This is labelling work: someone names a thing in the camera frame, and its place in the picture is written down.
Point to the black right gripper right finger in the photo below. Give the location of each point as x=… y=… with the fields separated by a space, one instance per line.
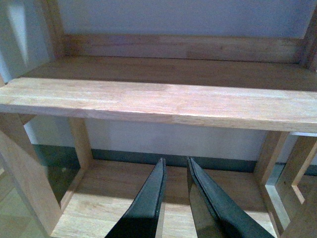
x=215 y=214

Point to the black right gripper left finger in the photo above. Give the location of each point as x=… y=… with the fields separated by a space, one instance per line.
x=144 y=217

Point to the wooden shelf rack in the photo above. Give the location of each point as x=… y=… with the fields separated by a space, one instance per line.
x=228 y=82

